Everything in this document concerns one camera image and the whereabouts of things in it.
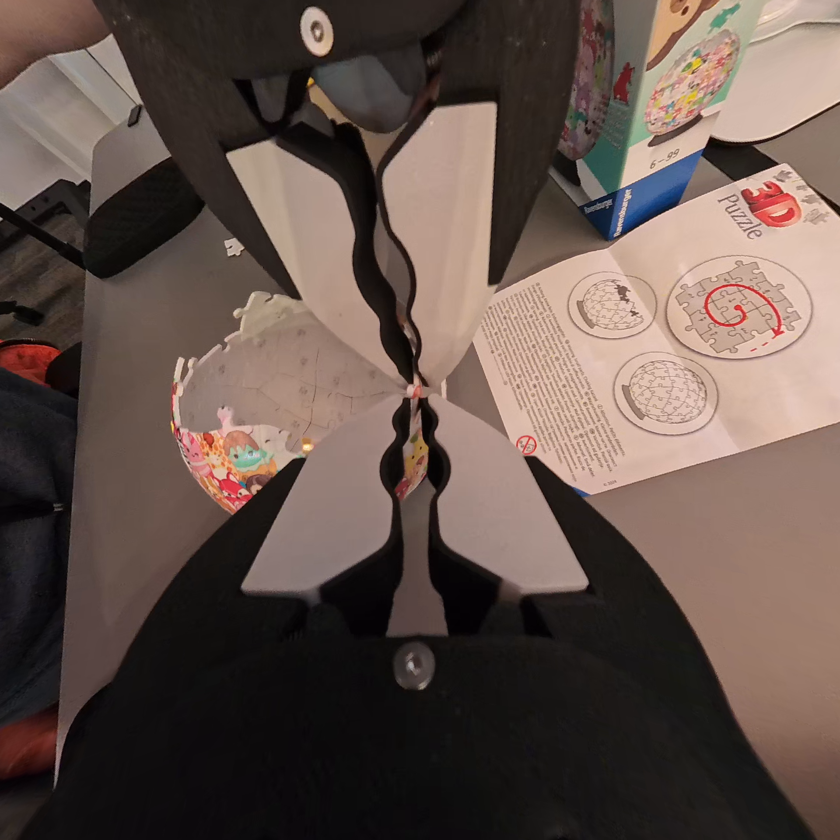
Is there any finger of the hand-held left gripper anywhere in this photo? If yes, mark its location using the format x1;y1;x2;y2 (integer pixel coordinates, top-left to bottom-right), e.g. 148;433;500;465
225;121;422;395
375;98;500;389

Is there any colourful puzzle box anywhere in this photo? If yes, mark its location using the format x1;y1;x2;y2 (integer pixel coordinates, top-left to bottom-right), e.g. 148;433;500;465
550;0;766;239

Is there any black office chair base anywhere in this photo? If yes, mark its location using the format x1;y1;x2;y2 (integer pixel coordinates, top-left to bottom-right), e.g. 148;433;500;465
0;177;93;329

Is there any white instruction leaflet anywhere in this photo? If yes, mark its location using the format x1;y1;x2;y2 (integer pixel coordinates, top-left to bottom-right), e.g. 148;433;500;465
472;163;840;497

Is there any person's left forearm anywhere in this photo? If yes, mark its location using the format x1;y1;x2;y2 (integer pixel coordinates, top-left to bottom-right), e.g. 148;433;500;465
0;0;110;88

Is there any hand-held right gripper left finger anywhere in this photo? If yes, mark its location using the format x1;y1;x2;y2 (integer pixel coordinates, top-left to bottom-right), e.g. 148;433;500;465
241;394;414;636

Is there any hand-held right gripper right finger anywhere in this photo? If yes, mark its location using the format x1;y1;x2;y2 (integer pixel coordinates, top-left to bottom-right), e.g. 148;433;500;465
420;395;589;636

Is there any colourful puzzle ball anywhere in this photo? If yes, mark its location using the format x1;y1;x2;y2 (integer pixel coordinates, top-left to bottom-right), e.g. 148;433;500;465
172;292;435;517

